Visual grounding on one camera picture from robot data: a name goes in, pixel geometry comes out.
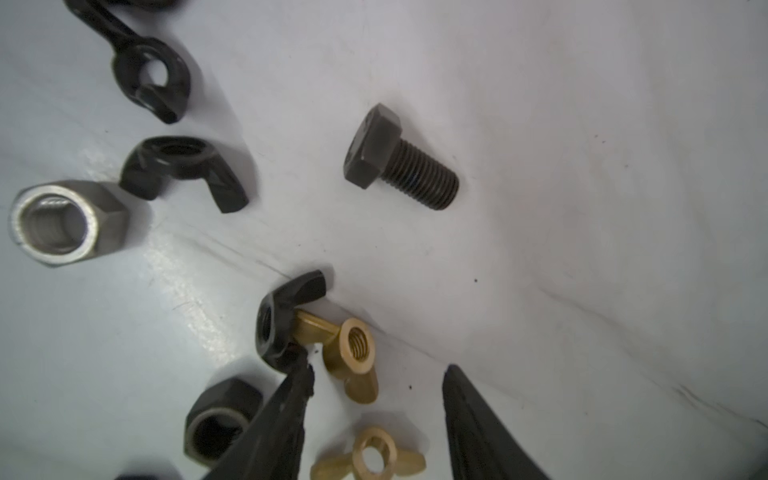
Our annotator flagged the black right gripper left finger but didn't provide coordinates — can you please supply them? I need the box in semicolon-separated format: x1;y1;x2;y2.
206;353;315;480

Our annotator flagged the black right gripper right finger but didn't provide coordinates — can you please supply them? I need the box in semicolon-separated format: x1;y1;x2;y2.
442;364;548;480

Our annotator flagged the brass wing nut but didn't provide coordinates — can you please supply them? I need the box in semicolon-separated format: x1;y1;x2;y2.
310;426;427;480
292;309;379;405

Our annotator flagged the black wing nut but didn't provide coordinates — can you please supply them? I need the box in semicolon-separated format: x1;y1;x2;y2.
255;270;327;374
118;136;249;214
65;1;191;124

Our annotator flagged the black hex nut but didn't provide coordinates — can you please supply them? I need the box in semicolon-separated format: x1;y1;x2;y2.
183;377;263;468

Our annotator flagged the silver hex nut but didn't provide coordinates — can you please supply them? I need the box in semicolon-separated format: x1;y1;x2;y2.
8;180;130;267

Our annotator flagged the black hex bolt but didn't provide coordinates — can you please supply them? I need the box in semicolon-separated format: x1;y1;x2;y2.
343;103;460;211

